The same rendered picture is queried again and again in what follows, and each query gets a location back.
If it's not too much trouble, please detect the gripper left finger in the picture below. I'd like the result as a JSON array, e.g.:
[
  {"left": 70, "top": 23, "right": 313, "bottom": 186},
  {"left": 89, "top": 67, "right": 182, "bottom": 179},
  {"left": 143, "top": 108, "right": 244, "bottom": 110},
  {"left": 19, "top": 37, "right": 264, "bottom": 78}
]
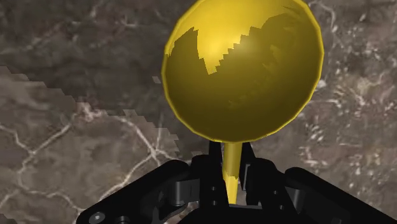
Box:
[{"left": 76, "top": 140, "right": 230, "bottom": 224}]

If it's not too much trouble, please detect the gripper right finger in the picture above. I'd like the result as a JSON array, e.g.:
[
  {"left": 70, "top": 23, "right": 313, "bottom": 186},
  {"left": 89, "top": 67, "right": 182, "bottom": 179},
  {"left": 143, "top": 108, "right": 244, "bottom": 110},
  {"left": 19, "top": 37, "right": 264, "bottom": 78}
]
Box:
[{"left": 237, "top": 142, "right": 397, "bottom": 224}]

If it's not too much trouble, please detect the yellow round ladle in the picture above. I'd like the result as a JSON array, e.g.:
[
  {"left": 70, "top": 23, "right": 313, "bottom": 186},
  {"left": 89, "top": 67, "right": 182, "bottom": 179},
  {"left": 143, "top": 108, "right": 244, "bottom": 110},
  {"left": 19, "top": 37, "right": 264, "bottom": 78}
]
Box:
[{"left": 160, "top": 0, "right": 325, "bottom": 206}]

